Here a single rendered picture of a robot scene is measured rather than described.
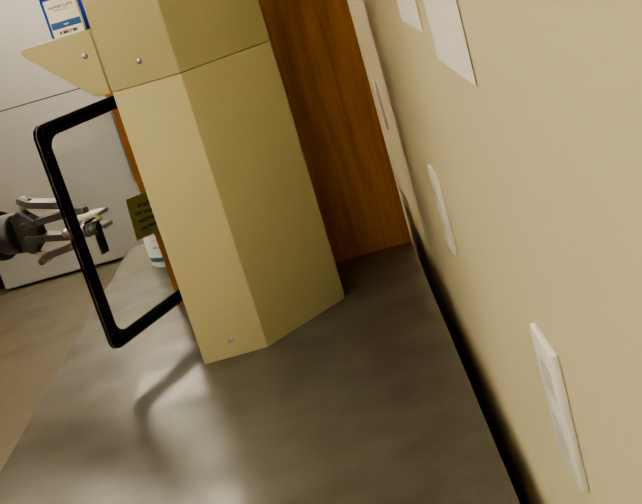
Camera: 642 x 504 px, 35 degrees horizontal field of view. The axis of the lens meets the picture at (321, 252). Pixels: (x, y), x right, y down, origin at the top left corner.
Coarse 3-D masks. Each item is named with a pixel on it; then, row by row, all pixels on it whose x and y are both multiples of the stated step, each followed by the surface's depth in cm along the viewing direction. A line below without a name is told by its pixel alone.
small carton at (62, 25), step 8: (56, 0) 163; (64, 0) 163; (72, 0) 163; (48, 8) 163; (56, 8) 163; (64, 8) 163; (72, 8) 163; (48, 16) 163; (56, 16) 163; (64, 16) 164; (72, 16) 164; (80, 16) 164; (56, 24) 164; (64, 24) 164; (72, 24) 164; (80, 24) 164; (56, 32) 164; (64, 32) 164; (72, 32) 164
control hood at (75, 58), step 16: (80, 32) 157; (32, 48) 156; (48, 48) 156; (64, 48) 156; (80, 48) 156; (96, 48) 156; (48, 64) 156; (64, 64) 156; (80, 64) 156; (96, 64) 156; (80, 80) 157; (96, 80) 157
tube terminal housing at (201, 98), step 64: (128, 0) 154; (192, 0) 159; (256, 0) 168; (128, 64) 157; (192, 64) 159; (256, 64) 168; (128, 128) 159; (192, 128) 160; (256, 128) 168; (192, 192) 162; (256, 192) 168; (192, 256) 165; (256, 256) 168; (320, 256) 178; (192, 320) 168; (256, 320) 169
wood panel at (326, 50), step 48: (288, 0) 190; (336, 0) 191; (288, 48) 193; (336, 48) 193; (288, 96) 195; (336, 96) 196; (336, 144) 198; (384, 144) 198; (336, 192) 201; (384, 192) 201; (336, 240) 204; (384, 240) 204
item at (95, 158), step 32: (96, 128) 176; (64, 160) 168; (96, 160) 175; (128, 160) 182; (96, 192) 174; (128, 192) 181; (128, 224) 180; (96, 256) 172; (128, 256) 179; (160, 256) 187; (128, 288) 178; (160, 288) 186; (128, 320) 178
